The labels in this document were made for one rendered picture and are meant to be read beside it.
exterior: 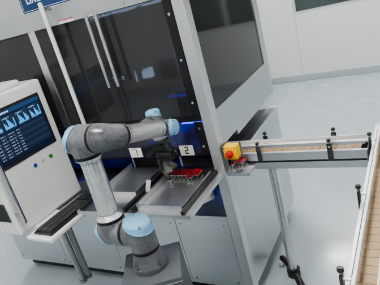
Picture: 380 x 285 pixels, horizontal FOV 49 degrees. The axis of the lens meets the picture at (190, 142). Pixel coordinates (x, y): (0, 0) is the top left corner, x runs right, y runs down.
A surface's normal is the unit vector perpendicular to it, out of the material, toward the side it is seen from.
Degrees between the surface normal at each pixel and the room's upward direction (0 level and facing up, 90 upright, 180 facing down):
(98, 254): 90
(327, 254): 0
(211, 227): 90
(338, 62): 90
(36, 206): 90
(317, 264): 0
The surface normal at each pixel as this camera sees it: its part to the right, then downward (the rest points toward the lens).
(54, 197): 0.85, -0.04
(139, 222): -0.14, -0.90
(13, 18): -0.43, 0.43
